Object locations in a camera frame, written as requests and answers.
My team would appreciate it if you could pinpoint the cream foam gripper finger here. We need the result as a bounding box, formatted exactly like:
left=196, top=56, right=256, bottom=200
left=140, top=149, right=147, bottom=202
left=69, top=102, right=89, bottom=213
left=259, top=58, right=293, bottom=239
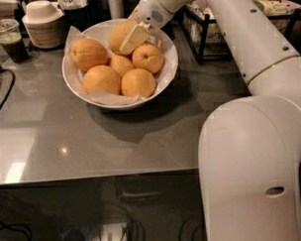
left=119, top=22, right=151, bottom=54

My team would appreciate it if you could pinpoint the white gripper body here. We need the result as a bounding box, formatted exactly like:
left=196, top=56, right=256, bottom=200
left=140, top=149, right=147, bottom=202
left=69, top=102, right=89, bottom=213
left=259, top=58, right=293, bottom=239
left=133, top=0, right=173, bottom=28

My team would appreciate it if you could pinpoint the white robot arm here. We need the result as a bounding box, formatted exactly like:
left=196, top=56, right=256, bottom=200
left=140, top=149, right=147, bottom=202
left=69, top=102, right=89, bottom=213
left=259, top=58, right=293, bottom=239
left=132, top=0, right=301, bottom=241

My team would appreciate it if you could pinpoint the small centre orange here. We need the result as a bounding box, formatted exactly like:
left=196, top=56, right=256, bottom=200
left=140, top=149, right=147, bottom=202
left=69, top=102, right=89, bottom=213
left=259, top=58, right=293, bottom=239
left=108, top=56, right=135, bottom=77

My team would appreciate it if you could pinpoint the white ceramic bowl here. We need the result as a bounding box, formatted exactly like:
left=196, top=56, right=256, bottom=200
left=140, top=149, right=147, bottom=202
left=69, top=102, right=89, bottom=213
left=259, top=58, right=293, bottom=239
left=59, top=15, right=181, bottom=114

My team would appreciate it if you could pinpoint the white paper cup stack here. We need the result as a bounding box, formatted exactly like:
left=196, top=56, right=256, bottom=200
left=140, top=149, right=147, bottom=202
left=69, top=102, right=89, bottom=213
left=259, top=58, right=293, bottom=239
left=108, top=0, right=124, bottom=19

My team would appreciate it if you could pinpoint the black holder with packets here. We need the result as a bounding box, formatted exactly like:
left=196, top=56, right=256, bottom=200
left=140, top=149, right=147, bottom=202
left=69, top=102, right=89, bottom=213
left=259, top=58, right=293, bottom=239
left=58, top=0, right=91, bottom=31

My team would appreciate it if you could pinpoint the stack of paper bowls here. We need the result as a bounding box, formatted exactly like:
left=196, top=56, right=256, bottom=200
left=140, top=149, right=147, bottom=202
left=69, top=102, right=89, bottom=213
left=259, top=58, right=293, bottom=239
left=22, top=0, right=68, bottom=49

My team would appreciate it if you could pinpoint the plastic cup green drink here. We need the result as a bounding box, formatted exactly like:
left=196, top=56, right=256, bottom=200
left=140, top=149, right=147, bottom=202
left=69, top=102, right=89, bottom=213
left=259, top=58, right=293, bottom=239
left=0, top=19, right=29, bottom=62

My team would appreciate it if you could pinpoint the black wire rack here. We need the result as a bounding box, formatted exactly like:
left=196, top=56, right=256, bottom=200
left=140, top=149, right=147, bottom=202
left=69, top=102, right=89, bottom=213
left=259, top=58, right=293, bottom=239
left=179, top=0, right=301, bottom=65

